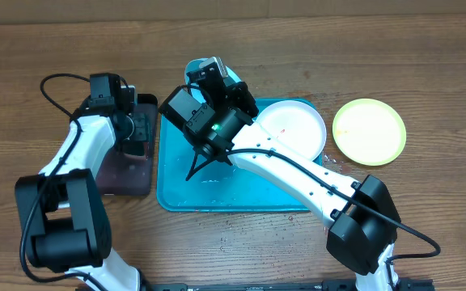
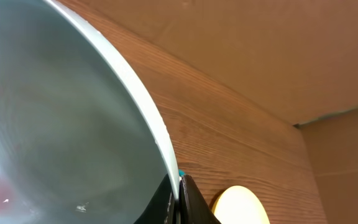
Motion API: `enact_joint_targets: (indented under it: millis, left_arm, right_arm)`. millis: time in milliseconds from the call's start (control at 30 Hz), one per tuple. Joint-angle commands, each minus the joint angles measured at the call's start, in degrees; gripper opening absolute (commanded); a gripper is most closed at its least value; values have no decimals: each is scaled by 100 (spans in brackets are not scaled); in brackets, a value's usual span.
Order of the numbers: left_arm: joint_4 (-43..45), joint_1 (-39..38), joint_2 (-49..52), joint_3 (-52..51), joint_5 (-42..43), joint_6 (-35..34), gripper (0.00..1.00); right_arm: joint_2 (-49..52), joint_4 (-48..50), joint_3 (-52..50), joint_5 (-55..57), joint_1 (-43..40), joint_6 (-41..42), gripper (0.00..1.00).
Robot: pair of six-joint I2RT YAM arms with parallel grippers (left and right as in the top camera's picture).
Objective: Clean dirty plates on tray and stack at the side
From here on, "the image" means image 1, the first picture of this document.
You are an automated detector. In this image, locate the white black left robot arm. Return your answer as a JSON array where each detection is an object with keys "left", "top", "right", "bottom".
[{"left": 15, "top": 73, "right": 152, "bottom": 290}]

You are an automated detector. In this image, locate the yellow green plate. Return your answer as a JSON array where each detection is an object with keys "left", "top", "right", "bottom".
[{"left": 332, "top": 99, "right": 407, "bottom": 167}]

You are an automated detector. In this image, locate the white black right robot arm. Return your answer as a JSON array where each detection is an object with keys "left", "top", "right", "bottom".
[{"left": 159, "top": 57, "right": 400, "bottom": 290}]

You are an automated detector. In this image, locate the white plate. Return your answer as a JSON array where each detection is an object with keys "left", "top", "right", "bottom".
[{"left": 256, "top": 99, "right": 327, "bottom": 162}]

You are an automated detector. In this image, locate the teal serving tray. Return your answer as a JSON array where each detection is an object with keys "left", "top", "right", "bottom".
[{"left": 156, "top": 99, "right": 327, "bottom": 213}]

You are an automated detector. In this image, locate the black water tray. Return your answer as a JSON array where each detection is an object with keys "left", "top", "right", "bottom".
[{"left": 96, "top": 94, "right": 158, "bottom": 196}]

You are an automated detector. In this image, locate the light blue plate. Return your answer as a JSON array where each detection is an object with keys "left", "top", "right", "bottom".
[{"left": 184, "top": 57, "right": 242, "bottom": 83}]

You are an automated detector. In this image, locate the pink cleaning sponge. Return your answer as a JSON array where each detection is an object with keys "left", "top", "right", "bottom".
[{"left": 141, "top": 140, "right": 155, "bottom": 159}]

